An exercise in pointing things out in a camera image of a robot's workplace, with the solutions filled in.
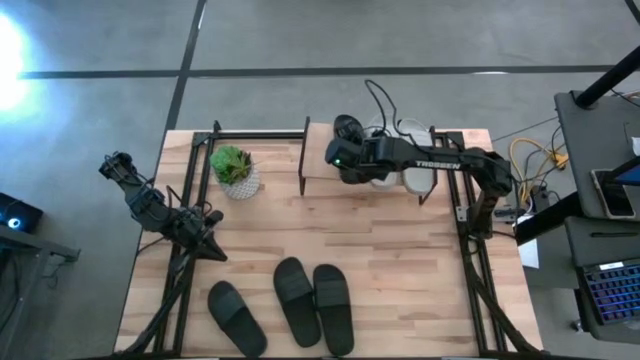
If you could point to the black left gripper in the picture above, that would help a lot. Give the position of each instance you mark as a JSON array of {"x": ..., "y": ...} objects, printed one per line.
[{"x": 195, "y": 227}]

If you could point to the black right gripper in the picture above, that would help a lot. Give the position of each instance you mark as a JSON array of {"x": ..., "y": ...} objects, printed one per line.
[{"x": 355, "y": 160}]

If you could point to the grey slide sandal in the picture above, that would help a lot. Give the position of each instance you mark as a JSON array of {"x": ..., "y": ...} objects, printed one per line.
[
  {"x": 385, "y": 181},
  {"x": 417, "y": 182}
]

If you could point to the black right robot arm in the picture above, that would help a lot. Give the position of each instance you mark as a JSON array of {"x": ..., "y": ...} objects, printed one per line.
[{"x": 450, "y": 162}]

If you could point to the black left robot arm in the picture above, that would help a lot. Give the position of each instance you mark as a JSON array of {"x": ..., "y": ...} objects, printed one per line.
[{"x": 145, "y": 202}]

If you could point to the wooden shelf with black legs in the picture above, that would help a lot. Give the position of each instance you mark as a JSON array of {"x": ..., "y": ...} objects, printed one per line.
[{"x": 312, "y": 150}]

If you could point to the green succulent in white pot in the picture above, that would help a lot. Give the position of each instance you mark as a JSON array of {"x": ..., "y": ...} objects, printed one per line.
[{"x": 232, "y": 167}]

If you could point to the grey metal stand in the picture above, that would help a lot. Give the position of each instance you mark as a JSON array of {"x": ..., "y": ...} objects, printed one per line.
[{"x": 30, "y": 250}]

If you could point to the white paper sheet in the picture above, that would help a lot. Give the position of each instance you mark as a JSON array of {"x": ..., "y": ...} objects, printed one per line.
[{"x": 529, "y": 254}]

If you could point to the black diagonal bar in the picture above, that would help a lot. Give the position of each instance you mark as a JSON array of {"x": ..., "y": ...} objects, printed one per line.
[{"x": 545, "y": 220}]

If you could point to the black box with blue light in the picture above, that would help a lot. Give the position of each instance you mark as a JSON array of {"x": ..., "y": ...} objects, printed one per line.
[{"x": 17, "y": 212}]

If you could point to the grey side table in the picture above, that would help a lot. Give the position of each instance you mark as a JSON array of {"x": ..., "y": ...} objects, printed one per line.
[{"x": 595, "y": 145}]

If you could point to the smartphone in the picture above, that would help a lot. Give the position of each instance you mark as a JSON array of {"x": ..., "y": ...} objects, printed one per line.
[{"x": 612, "y": 195}]

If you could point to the black round pole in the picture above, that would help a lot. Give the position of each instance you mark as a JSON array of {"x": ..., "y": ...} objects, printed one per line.
[{"x": 605, "y": 80}]

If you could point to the blue tablet screen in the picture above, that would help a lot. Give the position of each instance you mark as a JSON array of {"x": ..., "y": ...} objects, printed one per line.
[{"x": 632, "y": 175}]

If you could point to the laptop with rainbow keyboard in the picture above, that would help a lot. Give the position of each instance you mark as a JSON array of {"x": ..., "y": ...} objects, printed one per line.
[{"x": 615, "y": 295}]

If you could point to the black aluminium table frame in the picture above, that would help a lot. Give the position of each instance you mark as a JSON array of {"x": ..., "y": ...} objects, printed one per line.
[{"x": 260, "y": 135}]

